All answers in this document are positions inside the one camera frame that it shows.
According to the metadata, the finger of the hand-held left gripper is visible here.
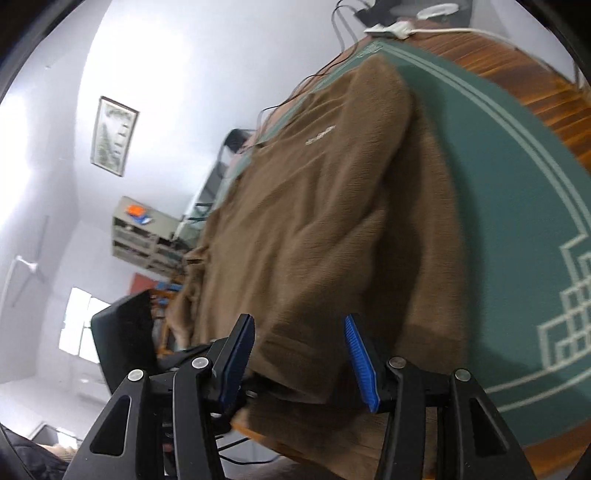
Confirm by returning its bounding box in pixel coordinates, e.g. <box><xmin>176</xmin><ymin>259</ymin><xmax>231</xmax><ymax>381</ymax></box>
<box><xmin>157</xmin><ymin>339</ymin><xmax>222</xmax><ymax>370</ymax></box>

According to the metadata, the white ceiling fan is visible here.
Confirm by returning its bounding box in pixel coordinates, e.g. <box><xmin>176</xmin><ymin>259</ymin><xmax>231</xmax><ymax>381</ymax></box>
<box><xmin>0</xmin><ymin>216</ymin><xmax>49</xmax><ymax>311</ymax></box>

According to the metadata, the wooden chair with blue seat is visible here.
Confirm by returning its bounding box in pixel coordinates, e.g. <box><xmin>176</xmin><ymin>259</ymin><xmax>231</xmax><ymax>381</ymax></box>
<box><xmin>152</xmin><ymin>281</ymin><xmax>185</xmax><ymax>359</ymax></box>

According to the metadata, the framed wall picture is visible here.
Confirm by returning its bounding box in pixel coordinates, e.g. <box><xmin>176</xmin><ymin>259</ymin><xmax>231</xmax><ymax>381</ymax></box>
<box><xmin>90</xmin><ymin>96</ymin><xmax>140</xmax><ymax>178</ymax></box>

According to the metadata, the white power strip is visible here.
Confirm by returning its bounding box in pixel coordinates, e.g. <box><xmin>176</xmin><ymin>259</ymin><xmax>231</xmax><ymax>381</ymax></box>
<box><xmin>364</xmin><ymin>21</ymin><xmax>416</xmax><ymax>40</ymax></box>

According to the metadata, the black plastic chair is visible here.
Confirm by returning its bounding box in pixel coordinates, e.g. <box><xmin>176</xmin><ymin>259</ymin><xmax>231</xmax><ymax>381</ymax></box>
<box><xmin>217</xmin><ymin>128</ymin><xmax>259</xmax><ymax>181</ymax></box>

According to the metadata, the brown fleece garment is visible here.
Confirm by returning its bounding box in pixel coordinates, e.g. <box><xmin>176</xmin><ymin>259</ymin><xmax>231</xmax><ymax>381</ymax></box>
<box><xmin>166</xmin><ymin>58</ymin><xmax>467</xmax><ymax>480</ymax></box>

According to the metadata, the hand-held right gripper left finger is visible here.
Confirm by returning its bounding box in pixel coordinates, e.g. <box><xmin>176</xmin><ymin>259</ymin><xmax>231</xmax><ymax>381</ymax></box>
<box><xmin>65</xmin><ymin>314</ymin><xmax>257</xmax><ymax>480</ymax></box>

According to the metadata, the white shelf unit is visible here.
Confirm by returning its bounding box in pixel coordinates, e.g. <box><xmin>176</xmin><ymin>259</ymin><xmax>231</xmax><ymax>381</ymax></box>
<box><xmin>111</xmin><ymin>196</ymin><xmax>200</xmax><ymax>278</ymax></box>

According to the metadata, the green table mat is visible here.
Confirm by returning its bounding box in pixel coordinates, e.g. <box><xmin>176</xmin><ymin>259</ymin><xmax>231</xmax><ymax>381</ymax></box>
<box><xmin>222</xmin><ymin>39</ymin><xmax>591</xmax><ymax>450</ymax></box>

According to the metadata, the black charger cable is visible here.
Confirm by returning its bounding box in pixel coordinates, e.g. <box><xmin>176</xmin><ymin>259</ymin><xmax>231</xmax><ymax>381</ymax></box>
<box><xmin>261</xmin><ymin>0</ymin><xmax>370</xmax><ymax>121</ymax></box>

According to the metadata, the bright window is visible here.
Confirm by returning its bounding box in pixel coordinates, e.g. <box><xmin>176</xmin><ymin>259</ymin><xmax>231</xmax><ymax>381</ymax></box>
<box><xmin>58</xmin><ymin>286</ymin><xmax>112</xmax><ymax>366</ymax></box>

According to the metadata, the red board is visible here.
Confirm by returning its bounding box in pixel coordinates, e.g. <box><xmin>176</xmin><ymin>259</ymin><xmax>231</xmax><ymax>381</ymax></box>
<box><xmin>131</xmin><ymin>272</ymin><xmax>160</xmax><ymax>297</ymax></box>

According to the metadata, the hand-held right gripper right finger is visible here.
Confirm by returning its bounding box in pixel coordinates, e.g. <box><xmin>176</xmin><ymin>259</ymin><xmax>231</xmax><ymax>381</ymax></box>
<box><xmin>344</xmin><ymin>314</ymin><xmax>539</xmax><ymax>480</ymax></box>

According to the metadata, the person's dark clothing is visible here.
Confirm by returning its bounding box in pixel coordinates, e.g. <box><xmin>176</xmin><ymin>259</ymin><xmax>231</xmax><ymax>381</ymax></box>
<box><xmin>0</xmin><ymin>427</ymin><xmax>75</xmax><ymax>480</ymax></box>

